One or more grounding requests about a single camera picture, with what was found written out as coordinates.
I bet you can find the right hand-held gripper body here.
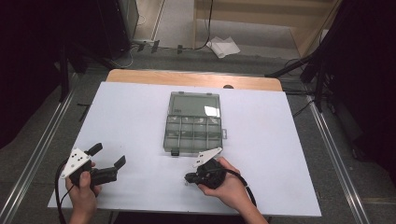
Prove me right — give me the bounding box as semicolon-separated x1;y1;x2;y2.
191;147;228;189

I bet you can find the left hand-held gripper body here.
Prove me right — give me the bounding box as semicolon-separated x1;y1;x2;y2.
60;147;120;188

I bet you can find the transparent grey compartment storage box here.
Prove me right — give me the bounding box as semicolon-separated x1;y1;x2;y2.
163;91;229;158

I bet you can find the person's right hand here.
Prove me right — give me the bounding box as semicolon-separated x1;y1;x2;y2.
198;157;254;213

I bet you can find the person's left hand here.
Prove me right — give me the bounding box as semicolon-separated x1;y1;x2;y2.
64;171;102;215

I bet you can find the white table cover board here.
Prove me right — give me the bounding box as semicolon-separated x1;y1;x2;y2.
47;81;322;217

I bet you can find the black upright stand pole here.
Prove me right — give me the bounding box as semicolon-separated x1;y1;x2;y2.
59;43;71;103

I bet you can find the wooden table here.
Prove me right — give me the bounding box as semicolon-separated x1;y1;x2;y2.
106;68;284;92

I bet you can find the black equipment cabinet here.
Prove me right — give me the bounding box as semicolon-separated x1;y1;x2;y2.
95;0;140;61

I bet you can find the white crumpled cloth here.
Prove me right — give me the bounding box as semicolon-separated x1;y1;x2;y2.
205;35;242;60

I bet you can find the black tripod stand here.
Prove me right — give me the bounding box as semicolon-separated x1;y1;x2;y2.
264;36;331;114

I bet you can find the light wooden cabinet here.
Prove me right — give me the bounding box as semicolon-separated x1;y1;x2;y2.
192;0;344;58

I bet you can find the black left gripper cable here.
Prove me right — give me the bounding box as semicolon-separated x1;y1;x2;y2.
54;158;76;224

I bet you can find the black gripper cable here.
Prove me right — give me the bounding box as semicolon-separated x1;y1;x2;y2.
222;167;258;208
54;158;76;224

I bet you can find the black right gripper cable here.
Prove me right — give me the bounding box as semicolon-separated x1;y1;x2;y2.
222;167;258;208

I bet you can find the metal floor rail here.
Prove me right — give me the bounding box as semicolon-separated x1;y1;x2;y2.
305;92;372;224
0;74;79;224

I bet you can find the black hanging cable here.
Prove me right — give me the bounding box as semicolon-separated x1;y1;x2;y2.
194;0;216;51

